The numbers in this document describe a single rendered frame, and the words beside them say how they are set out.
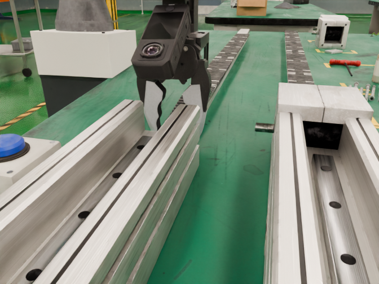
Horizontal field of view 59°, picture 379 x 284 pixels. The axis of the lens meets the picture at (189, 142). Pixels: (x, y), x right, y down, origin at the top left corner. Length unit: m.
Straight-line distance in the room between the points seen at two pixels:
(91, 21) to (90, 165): 0.66
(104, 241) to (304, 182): 0.15
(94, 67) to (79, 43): 0.07
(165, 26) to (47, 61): 0.57
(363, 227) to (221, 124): 0.33
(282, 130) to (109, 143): 0.17
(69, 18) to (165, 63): 0.60
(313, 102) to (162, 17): 0.20
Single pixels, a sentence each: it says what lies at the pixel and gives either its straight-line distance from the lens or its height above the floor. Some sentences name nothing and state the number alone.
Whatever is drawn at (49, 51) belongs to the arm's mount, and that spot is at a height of 0.84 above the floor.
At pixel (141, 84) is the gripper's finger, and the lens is 0.48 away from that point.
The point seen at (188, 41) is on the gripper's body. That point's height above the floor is 0.93.
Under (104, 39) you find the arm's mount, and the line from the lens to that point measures 0.85.
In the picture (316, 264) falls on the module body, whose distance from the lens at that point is 0.20.
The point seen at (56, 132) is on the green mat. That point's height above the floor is 0.78.
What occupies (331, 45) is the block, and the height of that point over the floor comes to 0.79.
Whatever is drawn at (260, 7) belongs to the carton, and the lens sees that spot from 2.49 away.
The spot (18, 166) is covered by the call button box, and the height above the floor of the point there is 0.84.
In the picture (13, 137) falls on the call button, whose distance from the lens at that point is 0.39.
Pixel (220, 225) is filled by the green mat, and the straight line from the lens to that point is 0.34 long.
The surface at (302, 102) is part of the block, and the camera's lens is 0.40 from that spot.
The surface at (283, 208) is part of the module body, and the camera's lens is 0.23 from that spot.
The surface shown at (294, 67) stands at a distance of 0.85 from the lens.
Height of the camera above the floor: 1.00
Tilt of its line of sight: 26 degrees down
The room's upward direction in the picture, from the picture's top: straight up
